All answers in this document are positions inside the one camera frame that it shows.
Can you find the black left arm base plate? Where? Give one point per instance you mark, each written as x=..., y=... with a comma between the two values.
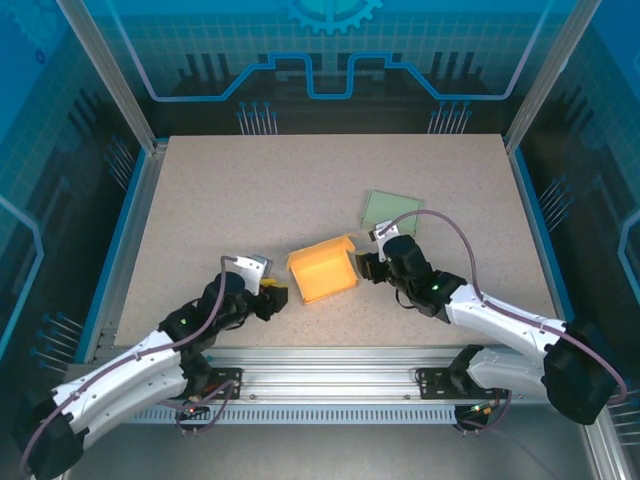
x=225, y=387

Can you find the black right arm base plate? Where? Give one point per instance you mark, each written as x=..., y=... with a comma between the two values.
x=430, y=382

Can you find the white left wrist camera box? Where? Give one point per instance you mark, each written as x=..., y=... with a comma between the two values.
x=250, y=267

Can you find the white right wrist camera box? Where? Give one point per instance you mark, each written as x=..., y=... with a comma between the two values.
x=387, y=232

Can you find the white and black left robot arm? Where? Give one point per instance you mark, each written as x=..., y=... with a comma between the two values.
x=125, y=370

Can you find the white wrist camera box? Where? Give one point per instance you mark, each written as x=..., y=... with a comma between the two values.
x=387, y=232
x=250, y=267

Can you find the aluminium frame post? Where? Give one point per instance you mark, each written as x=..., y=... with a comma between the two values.
x=115, y=80
x=550, y=75

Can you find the small LED connector board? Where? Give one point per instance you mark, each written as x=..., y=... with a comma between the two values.
x=192, y=410
x=482, y=408

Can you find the yellow paper box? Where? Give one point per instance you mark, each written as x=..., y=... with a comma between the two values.
x=325, y=275

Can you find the aluminium side rail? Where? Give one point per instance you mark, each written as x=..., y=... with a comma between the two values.
x=133, y=255

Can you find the aluminium frame rail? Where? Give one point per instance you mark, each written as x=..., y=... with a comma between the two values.
x=325, y=372

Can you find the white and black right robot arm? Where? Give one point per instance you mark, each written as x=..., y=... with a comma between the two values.
x=500, y=312

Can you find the light green paper box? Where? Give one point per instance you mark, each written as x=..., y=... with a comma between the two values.
x=390, y=210

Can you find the blue table edge strip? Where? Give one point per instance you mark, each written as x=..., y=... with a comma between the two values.
x=116, y=255

